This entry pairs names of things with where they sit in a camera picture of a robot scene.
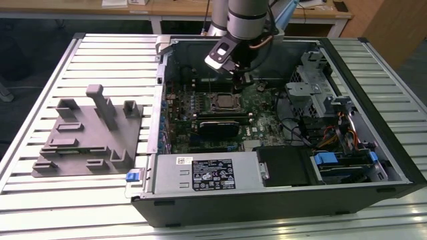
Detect silver CPU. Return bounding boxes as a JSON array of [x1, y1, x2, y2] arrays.
[[216, 96, 235, 108]]

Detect grey power supply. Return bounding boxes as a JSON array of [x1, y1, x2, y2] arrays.
[[151, 152, 265, 195]]

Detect black plastic shroud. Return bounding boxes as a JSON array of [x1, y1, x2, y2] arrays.
[[255, 146, 317, 188]]

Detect hard disk in blue carrier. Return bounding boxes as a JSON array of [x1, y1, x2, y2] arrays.
[[311, 151, 380, 185]]

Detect wooden desk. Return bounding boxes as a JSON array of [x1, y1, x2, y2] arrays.
[[0, 0, 355, 36]]

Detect green motherboard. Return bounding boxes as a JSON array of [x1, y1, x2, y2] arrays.
[[161, 81, 288, 155]]

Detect yellow red wire bundle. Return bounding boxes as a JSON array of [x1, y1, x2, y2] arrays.
[[316, 124, 363, 151]]

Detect blue case latch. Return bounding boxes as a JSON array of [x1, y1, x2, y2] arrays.
[[125, 168, 141, 182]]

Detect CPU socket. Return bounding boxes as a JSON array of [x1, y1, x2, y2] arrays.
[[209, 92, 248, 114]]

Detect grey case handle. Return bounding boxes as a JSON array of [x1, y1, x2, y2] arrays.
[[155, 35, 175, 55]]

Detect silver chipset heatsink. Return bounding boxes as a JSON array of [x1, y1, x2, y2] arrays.
[[241, 139, 265, 151]]

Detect metal drive cage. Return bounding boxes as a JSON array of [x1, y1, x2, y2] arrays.
[[284, 51, 340, 118]]

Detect wooden cabinet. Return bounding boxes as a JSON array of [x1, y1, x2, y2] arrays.
[[339, 0, 427, 73]]

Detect white paper pad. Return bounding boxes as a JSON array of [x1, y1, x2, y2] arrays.
[[100, 0, 129, 10]]

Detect small black device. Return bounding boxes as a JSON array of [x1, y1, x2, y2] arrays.
[[332, 0, 349, 13]]

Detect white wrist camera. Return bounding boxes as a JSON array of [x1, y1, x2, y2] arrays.
[[203, 37, 241, 73]]

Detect black graphics card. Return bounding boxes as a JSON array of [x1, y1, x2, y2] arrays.
[[197, 120, 241, 141]]

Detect grey parts rack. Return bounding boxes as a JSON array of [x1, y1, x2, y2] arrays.
[[29, 84, 145, 179]]

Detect black PC case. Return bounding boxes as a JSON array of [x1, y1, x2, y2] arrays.
[[124, 34, 427, 229]]

